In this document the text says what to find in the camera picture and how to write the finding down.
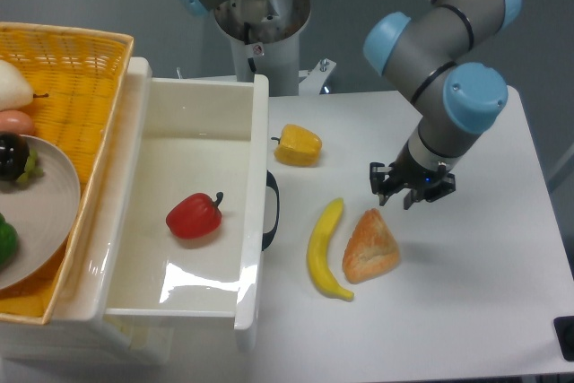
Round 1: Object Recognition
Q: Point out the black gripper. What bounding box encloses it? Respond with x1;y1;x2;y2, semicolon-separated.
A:
369;149;457;210

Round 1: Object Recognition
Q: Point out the white drawer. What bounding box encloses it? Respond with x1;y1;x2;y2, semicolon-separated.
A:
103;73;270;353

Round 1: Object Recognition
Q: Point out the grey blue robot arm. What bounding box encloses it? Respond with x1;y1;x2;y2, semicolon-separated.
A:
179;0;522;206

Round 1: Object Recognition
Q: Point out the white drawer cabinet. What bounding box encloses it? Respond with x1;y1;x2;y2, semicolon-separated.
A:
1;57;173;364

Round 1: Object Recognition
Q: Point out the toy croissant pastry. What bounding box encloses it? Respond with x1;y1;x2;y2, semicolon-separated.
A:
342;208;401;283

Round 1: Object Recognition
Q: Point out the yellow toy bell pepper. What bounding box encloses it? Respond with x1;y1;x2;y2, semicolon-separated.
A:
272;124;323;167

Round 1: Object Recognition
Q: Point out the yellow toy banana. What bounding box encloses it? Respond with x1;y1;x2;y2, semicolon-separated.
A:
306;198;354;301

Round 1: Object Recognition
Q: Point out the black corner object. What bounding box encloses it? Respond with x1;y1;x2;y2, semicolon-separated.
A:
553;316;574;362

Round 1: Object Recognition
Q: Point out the red toy bell pepper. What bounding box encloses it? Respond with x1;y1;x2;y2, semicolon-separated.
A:
165;192;224;239

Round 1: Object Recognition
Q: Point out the yellow woven basket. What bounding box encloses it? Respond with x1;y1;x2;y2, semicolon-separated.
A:
1;22;135;326

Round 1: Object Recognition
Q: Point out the grey round plate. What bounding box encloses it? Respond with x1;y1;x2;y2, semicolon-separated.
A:
1;135;81;289

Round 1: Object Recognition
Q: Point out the dark toy eggplant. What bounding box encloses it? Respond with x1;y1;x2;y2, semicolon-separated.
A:
1;132;44;185

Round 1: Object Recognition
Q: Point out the pink toy sausage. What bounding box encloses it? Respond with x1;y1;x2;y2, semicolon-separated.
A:
0;110;35;135

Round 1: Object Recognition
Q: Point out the green toy pepper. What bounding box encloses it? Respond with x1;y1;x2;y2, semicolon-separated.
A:
0;215;19;266

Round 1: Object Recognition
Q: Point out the white toy pear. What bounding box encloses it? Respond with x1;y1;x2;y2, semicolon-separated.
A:
0;60;49;111

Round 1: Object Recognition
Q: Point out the black top drawer handle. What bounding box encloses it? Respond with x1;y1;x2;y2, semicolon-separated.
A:
262;171;281;251

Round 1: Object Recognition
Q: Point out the metal table bracket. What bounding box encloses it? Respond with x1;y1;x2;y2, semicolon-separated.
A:
299;58;336;96

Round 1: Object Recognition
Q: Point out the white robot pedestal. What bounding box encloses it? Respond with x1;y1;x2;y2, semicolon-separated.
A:
214;0;311;96

